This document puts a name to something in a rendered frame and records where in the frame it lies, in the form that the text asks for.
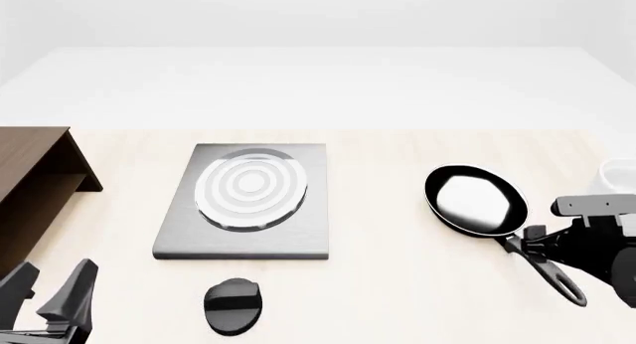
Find grey plate on black stalk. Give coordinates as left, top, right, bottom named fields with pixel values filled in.
left=551, top=194, right=636, bottom=230

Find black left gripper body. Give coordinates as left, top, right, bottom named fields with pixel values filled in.
left=0, top=320, right=80, bottom=344

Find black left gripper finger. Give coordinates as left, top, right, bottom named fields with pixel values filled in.
left=36, top=258, right=100, bottom=344
left=0, top=260, right=41, bottom=335

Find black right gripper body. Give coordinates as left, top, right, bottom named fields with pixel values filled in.
left=546, top=216, right=623, bottom=286

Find flat grey stove plate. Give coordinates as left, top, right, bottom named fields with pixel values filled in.
left=150, top=142, right=331, bottom=262

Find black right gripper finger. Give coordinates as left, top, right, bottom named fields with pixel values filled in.
left=521, top=243, right=566, bottom=265
left=523, top=225, right=573, bottom=246

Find black frying pan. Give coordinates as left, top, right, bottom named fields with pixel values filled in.
left=423, top=164, right=589, bottom=308

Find dark brown wooden cabinet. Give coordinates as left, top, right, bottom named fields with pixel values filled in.
left=0, top=126, right=104, bottom=275

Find white mug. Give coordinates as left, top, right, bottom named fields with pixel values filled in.
left=597, top=157, right=636, bottom=197

